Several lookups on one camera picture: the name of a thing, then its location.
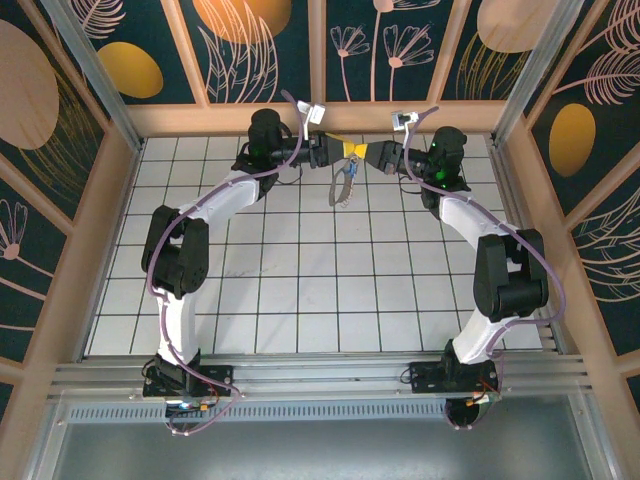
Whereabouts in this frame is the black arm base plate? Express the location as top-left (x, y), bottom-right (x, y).
top-left (142, 363), bottom-right (236, 400)
top-left (408, 359), bottom-right (501, 399)

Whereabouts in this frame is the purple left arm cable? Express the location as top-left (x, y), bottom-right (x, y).
top-left (146, 89), bottom-right (307, 437)

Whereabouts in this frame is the perforated grey cable duct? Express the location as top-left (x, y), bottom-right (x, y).
top-left (64, 402), bottom-right (449, 425)

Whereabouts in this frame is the aluminium corner post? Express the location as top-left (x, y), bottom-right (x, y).
top-left (39, 0), bottom-right (146, 154)
top-left (490, 0), bottom-right (587, 149)

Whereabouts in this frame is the grey sheet metal cover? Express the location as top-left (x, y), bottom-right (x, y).
top-left (29, 392), bottom-right (624, 480)

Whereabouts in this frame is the aluminium side rail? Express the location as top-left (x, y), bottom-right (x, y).
top-left (485, 139), bottom-right (594, 364)

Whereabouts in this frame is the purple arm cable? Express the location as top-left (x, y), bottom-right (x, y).
top-left (146, 89), bottom-right (307, 437)
top-left (403, 105), bottom-right (568, 431)

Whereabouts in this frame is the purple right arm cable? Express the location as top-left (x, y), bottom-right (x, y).
top-left (403, 105), bottom-right (568, 431)

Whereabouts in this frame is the small circuit board with wires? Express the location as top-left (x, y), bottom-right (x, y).
top-left (167, 398), bottom-right (221, 416)
top-left (462, 387), bottom-right (502, 407)

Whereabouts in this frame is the long aluminium base rail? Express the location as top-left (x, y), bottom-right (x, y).
top-left (47, 351), bottom-right (596, 401)

